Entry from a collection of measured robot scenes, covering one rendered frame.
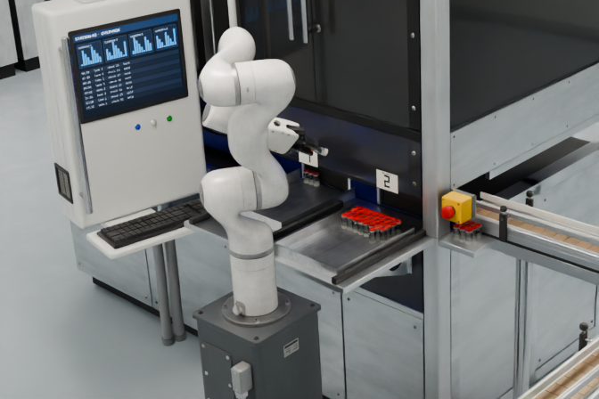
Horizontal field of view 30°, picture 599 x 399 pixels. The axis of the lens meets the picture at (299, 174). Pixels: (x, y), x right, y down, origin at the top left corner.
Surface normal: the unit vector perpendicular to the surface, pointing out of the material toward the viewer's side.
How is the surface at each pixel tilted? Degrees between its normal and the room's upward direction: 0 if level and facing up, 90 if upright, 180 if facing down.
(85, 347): 0
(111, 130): 90
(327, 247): 0
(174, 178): 90
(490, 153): 90
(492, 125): 90
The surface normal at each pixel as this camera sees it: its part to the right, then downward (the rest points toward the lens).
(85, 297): -0.06, -0.92
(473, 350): 0.71, 0.24
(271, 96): 0.23, 0.71
